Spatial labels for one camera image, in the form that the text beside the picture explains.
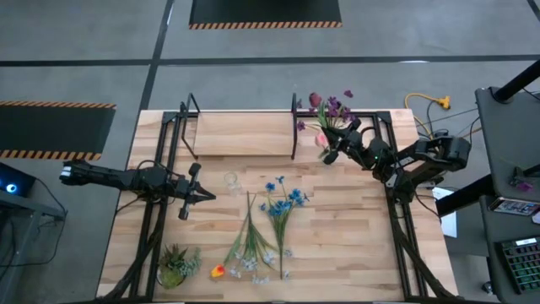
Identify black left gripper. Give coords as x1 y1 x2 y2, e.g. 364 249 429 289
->
175 162 217 221

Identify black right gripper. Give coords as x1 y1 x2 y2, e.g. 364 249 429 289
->
323 118 369 166

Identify pink artificial tulip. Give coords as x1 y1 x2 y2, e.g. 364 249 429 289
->
314 131 332 161

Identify clear glass vase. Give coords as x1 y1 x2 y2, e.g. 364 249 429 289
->
316 147 338 166
223 171 244 198

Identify purple artificial flower bunch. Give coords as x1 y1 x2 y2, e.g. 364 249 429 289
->
294 88 359 133

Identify dark red artificial tulip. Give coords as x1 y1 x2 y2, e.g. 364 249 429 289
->
308 91 334 132

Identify white artificial flower bunch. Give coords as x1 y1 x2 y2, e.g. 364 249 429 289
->
222 192 294 285

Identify yellow orange artificial tulip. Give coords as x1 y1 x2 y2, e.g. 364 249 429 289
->
210 192 258 279

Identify blue artificial flower bunch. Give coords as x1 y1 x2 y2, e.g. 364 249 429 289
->
257 175 310 280

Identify wooden shelf black metal legs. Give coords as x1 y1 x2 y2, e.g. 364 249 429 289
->
180 91 300 161

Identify potted green succulent plant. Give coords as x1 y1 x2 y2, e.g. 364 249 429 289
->
156 243 203 290

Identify black hazard-striped floor mat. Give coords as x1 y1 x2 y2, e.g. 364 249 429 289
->
0 100 118 161
188 0 343 30

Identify black desk beam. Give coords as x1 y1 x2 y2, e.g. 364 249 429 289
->
435 164 540 217

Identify white paper sheet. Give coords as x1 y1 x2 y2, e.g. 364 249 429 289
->
434 187 459 239

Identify grey metal stand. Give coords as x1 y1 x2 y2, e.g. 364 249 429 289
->
0 192 68 304

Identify dark grey desk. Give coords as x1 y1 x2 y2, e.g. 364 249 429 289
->
478 196 540 304
474 86 540 204

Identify computer tower blue light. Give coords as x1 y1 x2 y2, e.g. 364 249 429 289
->
0 162 37 198

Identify smartphone with lit screen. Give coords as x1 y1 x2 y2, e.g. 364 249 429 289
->
489 196 540 217

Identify black round pole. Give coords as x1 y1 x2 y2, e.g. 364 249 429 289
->
492 58 540 105

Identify backlit black keyboard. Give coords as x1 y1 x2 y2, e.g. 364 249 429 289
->
495 236 540 296

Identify black aluminium rig frame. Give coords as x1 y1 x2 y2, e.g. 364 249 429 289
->
94 100 461 304

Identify yellow extension cable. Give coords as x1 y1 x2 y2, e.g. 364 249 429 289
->
403 92 484 140

